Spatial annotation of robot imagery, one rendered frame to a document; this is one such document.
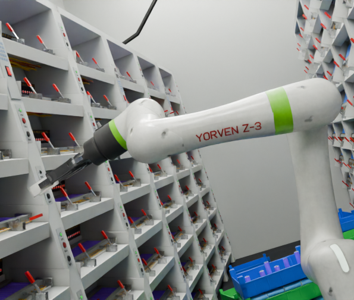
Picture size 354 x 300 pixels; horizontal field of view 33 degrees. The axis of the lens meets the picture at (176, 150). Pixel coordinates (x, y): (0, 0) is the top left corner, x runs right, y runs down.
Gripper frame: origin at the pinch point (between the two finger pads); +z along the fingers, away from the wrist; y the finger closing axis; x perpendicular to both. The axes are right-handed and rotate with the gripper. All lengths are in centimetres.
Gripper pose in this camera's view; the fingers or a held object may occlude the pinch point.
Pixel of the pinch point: (43, 186)
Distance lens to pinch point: 172.2
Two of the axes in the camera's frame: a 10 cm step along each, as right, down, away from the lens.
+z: -8.3, 5.3, 1.9
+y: -2.0, 0.3, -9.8
